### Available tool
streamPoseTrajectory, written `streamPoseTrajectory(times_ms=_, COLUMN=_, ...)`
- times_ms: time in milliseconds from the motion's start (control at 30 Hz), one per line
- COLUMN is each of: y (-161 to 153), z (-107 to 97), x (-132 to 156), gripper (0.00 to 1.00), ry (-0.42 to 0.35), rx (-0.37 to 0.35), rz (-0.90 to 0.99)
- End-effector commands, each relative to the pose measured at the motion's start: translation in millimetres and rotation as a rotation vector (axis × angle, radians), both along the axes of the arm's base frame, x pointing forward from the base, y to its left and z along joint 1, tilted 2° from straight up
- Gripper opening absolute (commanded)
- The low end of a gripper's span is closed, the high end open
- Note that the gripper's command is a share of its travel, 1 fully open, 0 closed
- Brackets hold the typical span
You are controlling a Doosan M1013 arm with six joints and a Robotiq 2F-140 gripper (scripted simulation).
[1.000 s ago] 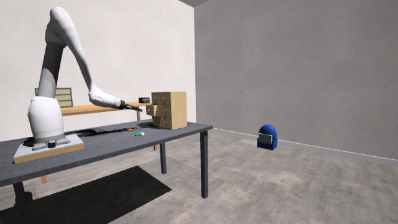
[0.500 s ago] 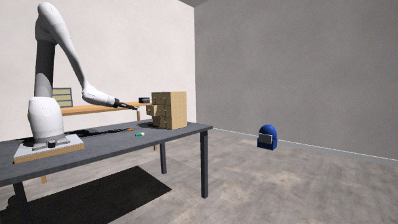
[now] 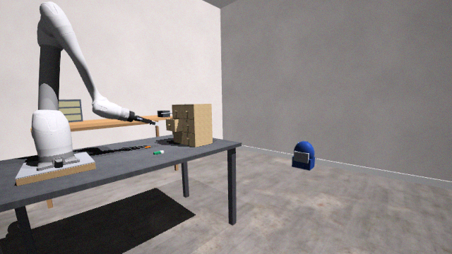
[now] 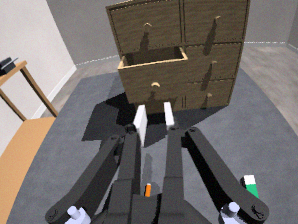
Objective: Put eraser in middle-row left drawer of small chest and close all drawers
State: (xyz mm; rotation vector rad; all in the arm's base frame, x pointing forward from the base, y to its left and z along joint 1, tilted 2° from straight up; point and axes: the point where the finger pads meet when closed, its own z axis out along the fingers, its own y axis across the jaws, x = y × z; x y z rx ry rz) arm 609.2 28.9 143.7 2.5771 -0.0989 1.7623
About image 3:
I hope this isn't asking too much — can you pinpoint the brown wooden drawer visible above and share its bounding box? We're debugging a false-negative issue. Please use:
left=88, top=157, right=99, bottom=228
left=184, top=132, right=195, bottom=146
left=166, top=118, right=183, bottom=132
left=172, top=106, right=182, bottom=118
left=182, top=105, right=194, bottom=119
left=174, top=131, right=184, bottom=143
left=183, top=119, right=194, bottom=133

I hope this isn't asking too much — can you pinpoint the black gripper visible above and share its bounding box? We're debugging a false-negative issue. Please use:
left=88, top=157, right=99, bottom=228
left=126, top=111, right=160, bottom=126

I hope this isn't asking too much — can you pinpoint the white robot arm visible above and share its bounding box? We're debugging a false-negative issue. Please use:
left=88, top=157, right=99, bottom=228
left=32, top=1, right=130, bottom=171

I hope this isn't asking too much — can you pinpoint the small wooden chest of drawers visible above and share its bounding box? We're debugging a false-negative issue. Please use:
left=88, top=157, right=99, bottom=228
left=172, top=104, right=213, bottom=147

